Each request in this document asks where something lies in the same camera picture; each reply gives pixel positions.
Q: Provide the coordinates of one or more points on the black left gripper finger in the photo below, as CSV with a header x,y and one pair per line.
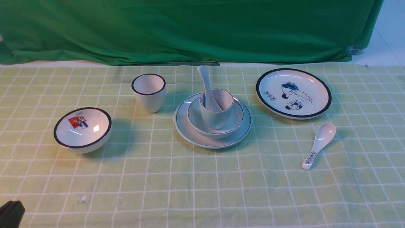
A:
x,y
11,214

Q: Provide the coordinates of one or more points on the plain white cup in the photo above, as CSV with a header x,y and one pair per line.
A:
x,y
217,119

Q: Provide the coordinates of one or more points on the plain white ceramic spoon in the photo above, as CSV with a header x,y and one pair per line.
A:
x,y
210,102

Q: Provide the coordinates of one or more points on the black-rimmed bowl with flag picture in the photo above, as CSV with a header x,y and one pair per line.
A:
x,y
83,130

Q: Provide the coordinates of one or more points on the black-rimmed white cup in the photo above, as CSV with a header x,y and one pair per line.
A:
x,y
149,91

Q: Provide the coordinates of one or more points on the white plate thin green rim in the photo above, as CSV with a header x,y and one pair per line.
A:
x,y
185,129

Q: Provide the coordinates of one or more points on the green backdrop cloth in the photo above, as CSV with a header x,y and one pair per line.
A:
x,y
127,32

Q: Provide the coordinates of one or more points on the black-rimmed plate with cartoon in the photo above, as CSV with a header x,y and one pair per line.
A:
x,y
293,93

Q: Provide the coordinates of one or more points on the metal binder clip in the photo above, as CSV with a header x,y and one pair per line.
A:
x,y
352,50

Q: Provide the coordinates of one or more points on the white spoon with printed handle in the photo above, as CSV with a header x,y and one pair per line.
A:
x,y
323,137

